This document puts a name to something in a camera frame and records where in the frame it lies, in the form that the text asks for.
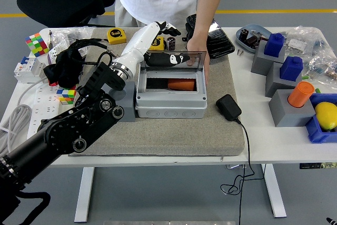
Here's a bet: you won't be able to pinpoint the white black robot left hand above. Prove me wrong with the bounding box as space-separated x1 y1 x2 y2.
114 21 191 73

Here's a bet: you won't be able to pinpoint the person's left hand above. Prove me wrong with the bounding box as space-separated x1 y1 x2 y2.
186 36 211 86

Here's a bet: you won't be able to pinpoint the grey electrical box with lid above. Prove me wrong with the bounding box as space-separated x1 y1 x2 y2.
135 50 208 120

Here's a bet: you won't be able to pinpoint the round yellow tape measure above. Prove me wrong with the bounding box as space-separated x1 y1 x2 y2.
151 36 166 51

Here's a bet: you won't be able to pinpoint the rectangular yellow tape measure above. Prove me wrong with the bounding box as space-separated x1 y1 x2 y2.
89 28 127 45

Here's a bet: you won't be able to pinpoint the black glossy device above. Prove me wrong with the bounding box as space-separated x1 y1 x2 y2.
185 13 235 60

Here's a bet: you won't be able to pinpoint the blue-grey dish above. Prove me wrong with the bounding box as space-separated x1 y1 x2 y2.
235 23 273 54

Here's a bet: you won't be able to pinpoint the dark brown components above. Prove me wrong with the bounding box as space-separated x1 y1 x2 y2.
244 31 266 47

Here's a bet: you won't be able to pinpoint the black office chair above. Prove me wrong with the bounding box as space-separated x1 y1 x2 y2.
16 0 116 28

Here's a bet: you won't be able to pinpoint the grey holder block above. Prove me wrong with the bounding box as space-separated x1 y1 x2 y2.
250 40 286 76
265 62 303 98
101 81 137 123
268 89 316 128

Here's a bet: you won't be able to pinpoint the black table control panel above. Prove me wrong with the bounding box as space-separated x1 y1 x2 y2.
299 162 337 170

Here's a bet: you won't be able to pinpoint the white table leg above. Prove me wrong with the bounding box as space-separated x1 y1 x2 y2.
74 167 95 223
261 163 287 218

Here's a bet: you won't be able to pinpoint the black power adapter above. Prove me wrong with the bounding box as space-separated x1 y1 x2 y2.
215 93 242 122

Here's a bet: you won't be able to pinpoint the clear plastic bag with parts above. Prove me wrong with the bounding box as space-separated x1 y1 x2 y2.
302 52 337 83
48 26 95 62
284 25 329 60

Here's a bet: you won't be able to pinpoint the blue plastic block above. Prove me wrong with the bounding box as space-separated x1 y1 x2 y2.
263 33 285 58
279 56 304 82

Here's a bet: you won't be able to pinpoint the black cloth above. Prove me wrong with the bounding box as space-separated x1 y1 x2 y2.
43 48 85 89

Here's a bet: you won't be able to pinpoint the small colourful puzzle cube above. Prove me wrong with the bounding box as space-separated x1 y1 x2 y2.
56 86 77 105

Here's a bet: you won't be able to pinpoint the blue storage bin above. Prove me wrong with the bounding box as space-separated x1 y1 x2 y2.
305 93 337 144

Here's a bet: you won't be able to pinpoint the grey-brown mat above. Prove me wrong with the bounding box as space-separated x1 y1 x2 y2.
68 27 245 157

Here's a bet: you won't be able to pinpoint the large colourful puzzle cube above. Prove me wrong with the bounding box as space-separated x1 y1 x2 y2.
24 32 51 57

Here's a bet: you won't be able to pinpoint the yellow lemon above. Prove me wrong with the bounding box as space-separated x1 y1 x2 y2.
314 101 337 131

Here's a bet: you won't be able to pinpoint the white power strip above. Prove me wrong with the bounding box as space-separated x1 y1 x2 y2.
26 81 64 140

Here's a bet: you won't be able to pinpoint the white circuit breaker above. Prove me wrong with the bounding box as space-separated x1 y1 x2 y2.
14 56 47 84

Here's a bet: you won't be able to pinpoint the black adapter cord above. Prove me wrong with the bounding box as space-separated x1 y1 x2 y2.
220 118 265 225

